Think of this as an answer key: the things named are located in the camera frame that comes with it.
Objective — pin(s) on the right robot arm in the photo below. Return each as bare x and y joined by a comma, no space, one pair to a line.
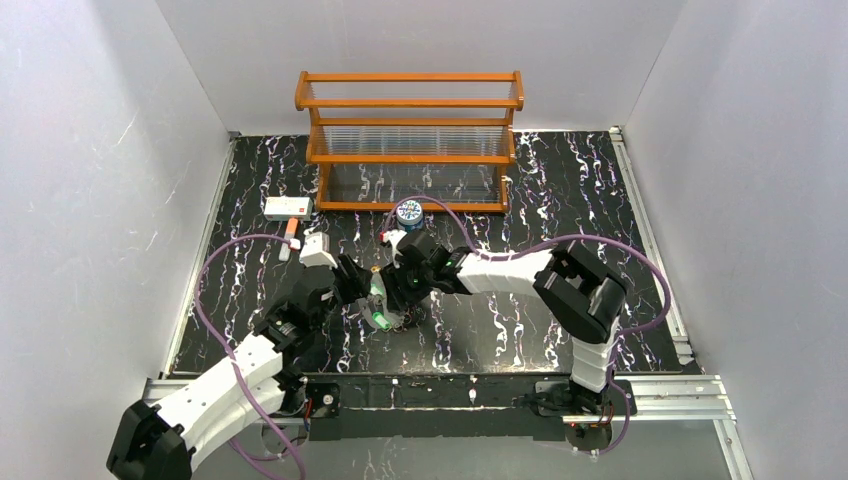
581,292

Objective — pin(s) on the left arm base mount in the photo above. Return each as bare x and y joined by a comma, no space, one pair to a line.
313,401

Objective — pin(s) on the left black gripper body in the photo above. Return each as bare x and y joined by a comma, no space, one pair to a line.
351,279

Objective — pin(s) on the orange white tube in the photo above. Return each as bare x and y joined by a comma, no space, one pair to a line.
291,243

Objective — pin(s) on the aluminium frame rail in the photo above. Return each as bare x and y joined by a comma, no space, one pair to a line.
652,396

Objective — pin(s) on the orange wooden shelf rack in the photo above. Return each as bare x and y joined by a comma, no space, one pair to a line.
376,138

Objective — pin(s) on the white red small box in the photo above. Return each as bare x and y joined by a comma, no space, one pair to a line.
283,208

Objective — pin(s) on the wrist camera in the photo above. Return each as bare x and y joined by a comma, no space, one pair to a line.
391,239
315,251

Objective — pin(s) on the green key tag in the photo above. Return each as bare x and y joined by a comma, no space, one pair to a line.
381,321

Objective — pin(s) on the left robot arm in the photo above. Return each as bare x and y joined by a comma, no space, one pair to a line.
172,437

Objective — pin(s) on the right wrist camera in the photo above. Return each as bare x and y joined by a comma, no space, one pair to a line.
391,239

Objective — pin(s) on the large silver carabiner keyring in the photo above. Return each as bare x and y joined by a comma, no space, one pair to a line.
376,300

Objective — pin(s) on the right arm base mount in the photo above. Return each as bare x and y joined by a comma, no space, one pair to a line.
557,399

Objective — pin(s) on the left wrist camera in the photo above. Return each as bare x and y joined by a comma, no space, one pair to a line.
315,251

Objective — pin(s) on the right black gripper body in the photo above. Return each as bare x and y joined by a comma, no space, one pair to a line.
403,279

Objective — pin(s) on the blue round jar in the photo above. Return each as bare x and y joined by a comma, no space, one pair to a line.
410,215

